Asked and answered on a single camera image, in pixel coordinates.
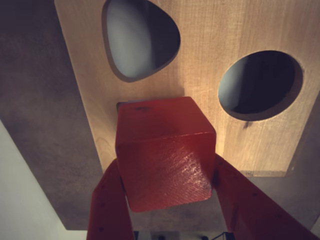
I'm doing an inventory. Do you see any brown table mat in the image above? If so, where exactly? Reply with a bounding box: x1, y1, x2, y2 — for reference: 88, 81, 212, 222
0, 0, 320, 231

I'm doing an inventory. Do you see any wooden shape sorter box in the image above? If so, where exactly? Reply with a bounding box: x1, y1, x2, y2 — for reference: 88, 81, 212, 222
54, 0, 320, 178

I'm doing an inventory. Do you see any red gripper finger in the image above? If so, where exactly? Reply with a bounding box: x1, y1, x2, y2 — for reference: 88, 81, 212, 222
86, 158, 136, 240
211, 153, 318, 240

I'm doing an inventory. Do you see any red cube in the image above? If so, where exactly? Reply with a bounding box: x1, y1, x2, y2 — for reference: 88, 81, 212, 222
115, 96, 217, 213

